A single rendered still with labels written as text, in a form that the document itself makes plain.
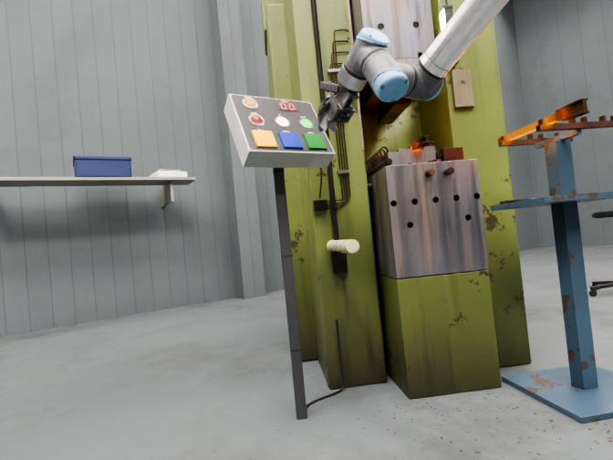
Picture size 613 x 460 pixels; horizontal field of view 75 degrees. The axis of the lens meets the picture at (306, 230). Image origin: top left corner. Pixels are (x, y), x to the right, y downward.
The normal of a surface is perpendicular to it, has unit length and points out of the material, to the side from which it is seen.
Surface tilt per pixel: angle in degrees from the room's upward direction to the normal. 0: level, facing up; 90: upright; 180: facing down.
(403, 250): 90
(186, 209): 90
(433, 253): 90
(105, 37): 90
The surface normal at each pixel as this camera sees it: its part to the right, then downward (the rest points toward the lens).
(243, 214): 0.51, -0.07
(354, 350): 0.08, -0.04
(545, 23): -0.85, 0.07
